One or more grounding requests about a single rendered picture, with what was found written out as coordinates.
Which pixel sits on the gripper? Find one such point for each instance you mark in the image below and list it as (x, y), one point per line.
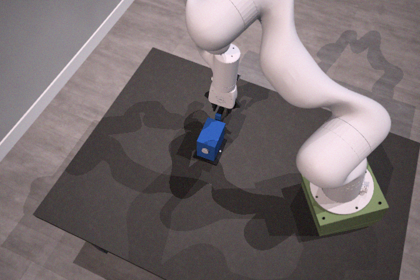
(224, 99)

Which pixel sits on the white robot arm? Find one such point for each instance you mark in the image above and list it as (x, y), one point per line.
(334, 155)

